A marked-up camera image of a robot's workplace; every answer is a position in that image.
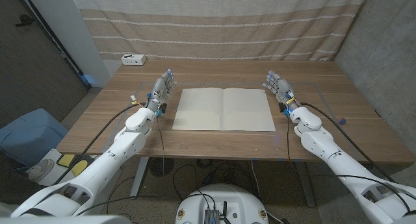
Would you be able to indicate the small red blue ball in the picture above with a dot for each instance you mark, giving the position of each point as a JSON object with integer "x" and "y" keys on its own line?
{"x": 341, "y": 121}

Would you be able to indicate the blue padded seat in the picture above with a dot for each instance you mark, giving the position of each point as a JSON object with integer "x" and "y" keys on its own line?
{"x": 29, "y": 133}

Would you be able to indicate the white power strip box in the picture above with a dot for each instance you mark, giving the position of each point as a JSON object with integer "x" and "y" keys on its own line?
{"x": 133, "y": 59}

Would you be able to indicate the white floor platform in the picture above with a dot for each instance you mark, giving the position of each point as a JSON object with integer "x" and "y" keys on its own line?
{"x": 53, "y": 172}

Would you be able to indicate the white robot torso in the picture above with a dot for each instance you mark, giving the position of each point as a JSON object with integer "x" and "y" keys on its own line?
{"x": 237, "y": 201}

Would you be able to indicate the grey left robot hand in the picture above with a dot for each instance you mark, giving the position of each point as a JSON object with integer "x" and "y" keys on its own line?
{"x": 160, "y": 91}

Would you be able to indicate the grey table leg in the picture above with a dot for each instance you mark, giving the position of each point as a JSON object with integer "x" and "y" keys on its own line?
{"x": 305, "y": 185}

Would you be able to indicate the white table leg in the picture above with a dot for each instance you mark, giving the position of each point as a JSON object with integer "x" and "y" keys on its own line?
{"x": 139, "y": 175}

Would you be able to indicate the beige striped cloth backdrop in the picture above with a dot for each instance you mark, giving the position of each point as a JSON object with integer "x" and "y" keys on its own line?
{"x": 221, "y": 26}

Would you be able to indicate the dark trouser leg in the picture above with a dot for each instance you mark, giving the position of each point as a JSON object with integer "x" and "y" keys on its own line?
{"x": 13, "y": 181}

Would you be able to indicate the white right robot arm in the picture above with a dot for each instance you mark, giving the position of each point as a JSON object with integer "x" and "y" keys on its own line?
{"x": 325, "y": 146}

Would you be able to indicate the cream paper file folder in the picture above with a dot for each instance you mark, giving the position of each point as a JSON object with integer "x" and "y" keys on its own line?
{"x": 224, "y": 110}

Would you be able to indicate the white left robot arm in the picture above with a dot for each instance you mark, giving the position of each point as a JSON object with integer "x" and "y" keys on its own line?
{"x": 123, "y": 146}

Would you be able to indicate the grey sneaker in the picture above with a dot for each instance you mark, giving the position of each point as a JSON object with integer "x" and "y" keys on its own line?
{"x": 40, "y": 169}

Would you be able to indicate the grey electronics box on torso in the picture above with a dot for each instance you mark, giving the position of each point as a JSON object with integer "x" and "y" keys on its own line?
{"x": 211, "y": 216}

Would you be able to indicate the yellow black foot pedal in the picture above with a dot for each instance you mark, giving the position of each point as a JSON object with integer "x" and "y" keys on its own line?
{"x": 68, "y": 159}

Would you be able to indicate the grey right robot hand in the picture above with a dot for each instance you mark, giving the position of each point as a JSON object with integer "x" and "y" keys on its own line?
{"x": 282, "y": 87}

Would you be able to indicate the black round floor fan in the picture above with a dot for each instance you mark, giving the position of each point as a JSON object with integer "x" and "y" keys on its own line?
{"x": 161, "y": 167}

